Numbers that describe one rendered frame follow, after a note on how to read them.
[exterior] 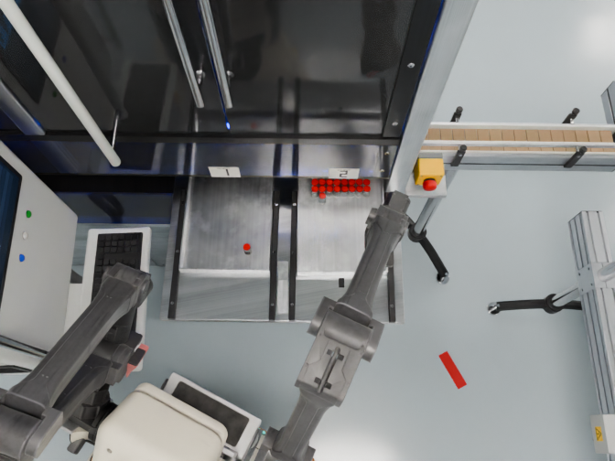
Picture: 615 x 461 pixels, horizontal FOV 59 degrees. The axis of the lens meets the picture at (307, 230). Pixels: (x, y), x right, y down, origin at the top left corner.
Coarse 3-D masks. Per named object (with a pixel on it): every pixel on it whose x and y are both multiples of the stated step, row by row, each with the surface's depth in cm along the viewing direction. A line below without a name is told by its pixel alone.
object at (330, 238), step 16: (304, 192) 169; (304, 208) 167; (320, 208) 167; (336, 208) 167; (352, 208) 167; (368, 208) 167; (304, 224) 165; (320, 224) 165; (336, 224) 165; (352, 224) 165; (304, 240) 163; (320, 240) 163; (336, 240) 163; (352, 240) 163; (304, 256) 161; (320, 256) 161; (336, 256) 161; (352, 256) 161; (304, 272) 156; (320, 272) 156; (336, 272) 156; (352, 272) 156; (384, 272) 156
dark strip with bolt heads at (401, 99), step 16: (416, 0) 95; (432, 0) 95; (416, 16) 99; (432, 16) 99; (416, 32) 102; (416, 48) 107; (400, 64) 111; (416, 64) 111; (400, 80) 116; (400, 96) 122; (400, 112) 127; (384, 128) 134; (400, 128) 134
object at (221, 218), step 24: (192, 192) 169; (216, 192) 169; (240, 192) 169; (264, 192) 169; (192, 216) 166; (216, 216) 166; (240, 216) 166; (264, 216) 166; (192, 240) 163; (216, 240) 163; (240, 240) 163; (264, 240) 163; (192, 264) 161; (216, 264) 161; (240, 264) 161; (264, 264) 161
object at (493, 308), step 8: (552, 296) 233; (496, 304) 245; (504, 304) 238; (512, 304) 236; (520, 304) 235; (528, 304) 234; (536, 304) 233; (544, 304) 233; (568, 304) 233; (576, 304) 234; (488, 312) 244; (496, 312) 244; (552, 312) 233
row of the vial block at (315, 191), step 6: (330, 186) 165; (336, 186) 165; (360, 186) 165; (366, 186) 165; (312, 192) 165; (318, 192) 166; (324, 192) 165; (330, 192) 165; (336, 192) 165; (342, 192) 165; (348, 192) 166; (354, 192) 165; (360, 192) 165; (366, 192) 165
